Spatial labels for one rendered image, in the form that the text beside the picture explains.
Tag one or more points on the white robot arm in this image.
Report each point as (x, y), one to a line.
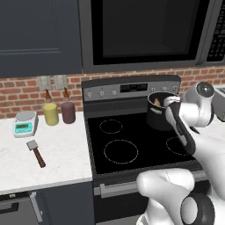
(164, 190)

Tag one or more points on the black cooking pot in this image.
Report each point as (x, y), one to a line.
(155, 118)

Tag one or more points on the silver stove knob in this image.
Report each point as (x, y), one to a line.
(102, 94)
(87, 95)
(114, 92)
(175, 88)
(153, 89)
(164, 88)

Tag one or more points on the dark red bottle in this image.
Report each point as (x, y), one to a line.
(68, 112)

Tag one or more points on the black stove with hob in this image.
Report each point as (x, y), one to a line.
(126, 158)

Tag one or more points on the yellow bottle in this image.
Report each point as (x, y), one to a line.
(50, 114)

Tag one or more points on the dark grey microwave oven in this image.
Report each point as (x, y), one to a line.
(140, 32)

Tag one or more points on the teal and grey kitchen scale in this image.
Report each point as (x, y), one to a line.
(25, 124)

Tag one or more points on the dark blue base cupboard door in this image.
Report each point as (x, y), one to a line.
(67, 205)

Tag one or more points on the dark grey drawer front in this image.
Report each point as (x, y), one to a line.
(14, 218)

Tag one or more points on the dark blue wall cupboard door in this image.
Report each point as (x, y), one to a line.
(38, 35)

